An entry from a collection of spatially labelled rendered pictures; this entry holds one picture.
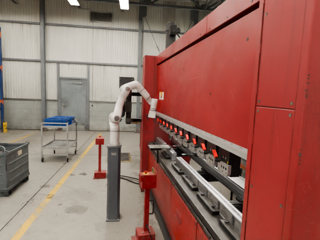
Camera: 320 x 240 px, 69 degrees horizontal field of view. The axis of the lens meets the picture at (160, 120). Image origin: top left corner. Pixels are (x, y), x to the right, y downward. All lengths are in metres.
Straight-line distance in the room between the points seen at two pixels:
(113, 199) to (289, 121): 2.73
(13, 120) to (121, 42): 5.52
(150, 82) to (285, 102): 3.18
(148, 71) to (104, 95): 6.51
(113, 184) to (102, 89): 7.42
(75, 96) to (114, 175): 7.56
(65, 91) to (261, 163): 9.92
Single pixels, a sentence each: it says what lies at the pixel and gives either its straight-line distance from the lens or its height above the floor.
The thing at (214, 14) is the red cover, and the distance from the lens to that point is 1.88.
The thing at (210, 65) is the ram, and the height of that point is 1.92.
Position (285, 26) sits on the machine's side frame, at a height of 1.90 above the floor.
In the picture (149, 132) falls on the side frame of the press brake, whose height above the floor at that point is 1.04.
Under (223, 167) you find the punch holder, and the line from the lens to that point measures 1.61.
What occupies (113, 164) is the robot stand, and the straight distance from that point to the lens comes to 3.08.
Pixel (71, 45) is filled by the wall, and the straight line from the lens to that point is 10.64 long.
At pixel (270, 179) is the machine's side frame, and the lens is 0.88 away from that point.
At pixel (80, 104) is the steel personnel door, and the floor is 1.15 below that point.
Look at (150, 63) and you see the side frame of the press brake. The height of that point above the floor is 2.18.
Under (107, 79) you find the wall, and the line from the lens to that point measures 10.23.
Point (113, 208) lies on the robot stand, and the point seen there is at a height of 0.17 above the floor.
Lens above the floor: 1.68
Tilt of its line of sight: 6 degrees down
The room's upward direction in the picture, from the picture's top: 2 degrees clockwise
